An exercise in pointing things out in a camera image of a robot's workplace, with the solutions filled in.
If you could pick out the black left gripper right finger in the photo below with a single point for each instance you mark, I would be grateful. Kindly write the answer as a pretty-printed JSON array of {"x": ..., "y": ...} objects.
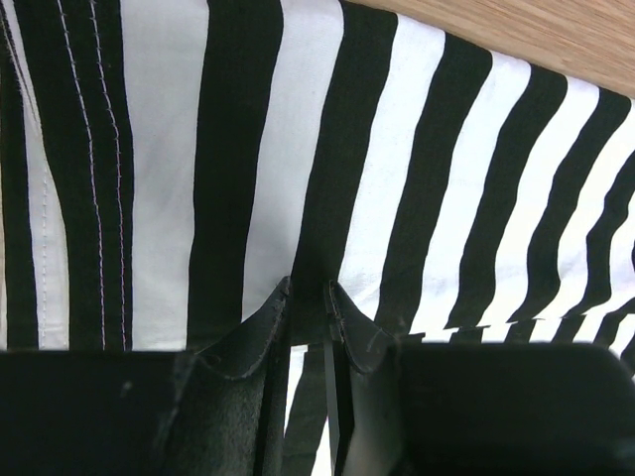
[{"x": 401, "y": 406}]

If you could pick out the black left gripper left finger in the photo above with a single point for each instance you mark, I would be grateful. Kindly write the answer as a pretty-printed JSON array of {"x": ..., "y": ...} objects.
[{"x": 216, "y": 411}]

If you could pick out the black white striped tank top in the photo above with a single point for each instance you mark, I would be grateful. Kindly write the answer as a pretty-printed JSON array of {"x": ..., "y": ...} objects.
[{"x": 164, "y": 164}]

